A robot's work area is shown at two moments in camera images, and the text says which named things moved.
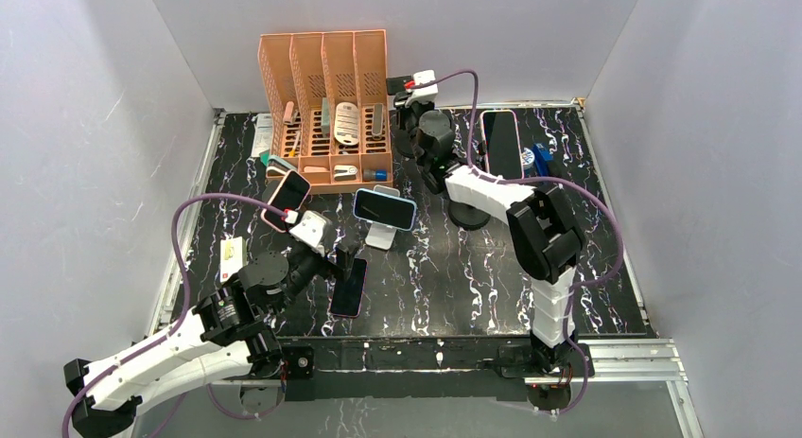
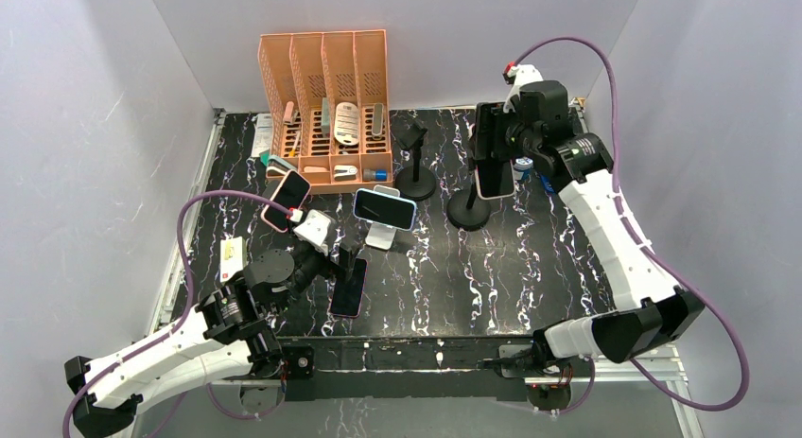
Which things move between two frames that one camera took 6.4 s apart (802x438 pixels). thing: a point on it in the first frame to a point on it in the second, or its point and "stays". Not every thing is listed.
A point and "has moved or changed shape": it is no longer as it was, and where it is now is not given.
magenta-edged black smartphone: x=347 y=292 stays
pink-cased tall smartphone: x=502 y=144 has moved or changed shape
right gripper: x=402 y=112 to x=491 y=117
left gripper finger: x=345 y=261 stays
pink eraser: x=289 y=110 stays
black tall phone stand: x=467 y=216 stays
